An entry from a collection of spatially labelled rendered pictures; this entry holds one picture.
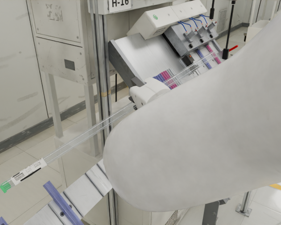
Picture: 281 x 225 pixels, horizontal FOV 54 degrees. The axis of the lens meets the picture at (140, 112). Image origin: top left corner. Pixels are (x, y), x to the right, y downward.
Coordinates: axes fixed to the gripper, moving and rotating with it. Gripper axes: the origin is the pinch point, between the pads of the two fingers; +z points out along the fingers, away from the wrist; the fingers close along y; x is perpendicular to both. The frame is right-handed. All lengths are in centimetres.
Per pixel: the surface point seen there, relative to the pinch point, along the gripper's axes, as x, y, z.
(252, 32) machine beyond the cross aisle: -250, -83, 303
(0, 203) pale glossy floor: 95, -56, 139
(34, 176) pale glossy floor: 73, -59, 160
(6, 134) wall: 84, -26, 201
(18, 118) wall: 69, -20, 207
